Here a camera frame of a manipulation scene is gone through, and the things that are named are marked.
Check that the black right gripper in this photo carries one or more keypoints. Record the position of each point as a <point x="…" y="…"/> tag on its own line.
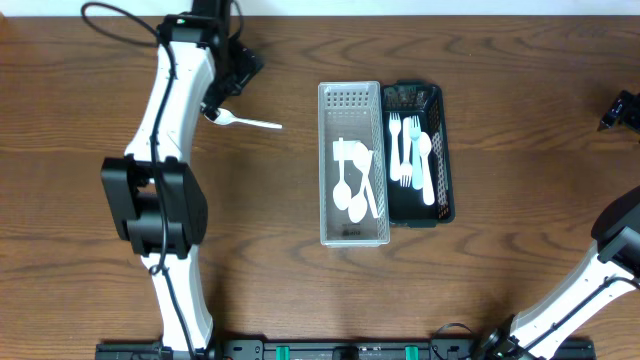
<point x="627" y="106"/>

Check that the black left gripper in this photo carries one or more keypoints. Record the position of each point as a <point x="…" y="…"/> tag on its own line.
<point x="220" y="100"/>

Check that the white plastic spoon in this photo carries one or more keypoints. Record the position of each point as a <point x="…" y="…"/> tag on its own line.
<point x="224" y="117"/>
<point x="341" y="191"/>
<point x="425" y="147"/>
<point x="371" y="202"/>
<point x="358" y="206"/>

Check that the white plastic fork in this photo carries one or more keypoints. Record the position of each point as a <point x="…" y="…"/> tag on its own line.
<point x="395" y="127"/>
<point x="415" y="133"/>
<point x="406" y="167"/>

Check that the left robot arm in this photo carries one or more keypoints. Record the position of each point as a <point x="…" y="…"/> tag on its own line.
<point x="155" y="200"/>

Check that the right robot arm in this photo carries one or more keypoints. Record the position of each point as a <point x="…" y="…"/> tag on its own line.
<point x="609" y="270"/>

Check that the clear plastic basket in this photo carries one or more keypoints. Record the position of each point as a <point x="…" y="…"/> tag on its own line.
<point x="351" y="110"/>

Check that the black plastic basket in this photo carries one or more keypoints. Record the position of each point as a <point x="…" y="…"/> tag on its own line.
<point x="406" y="206"/>

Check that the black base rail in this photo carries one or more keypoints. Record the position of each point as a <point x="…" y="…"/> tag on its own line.
<point x="259" y="350"/>

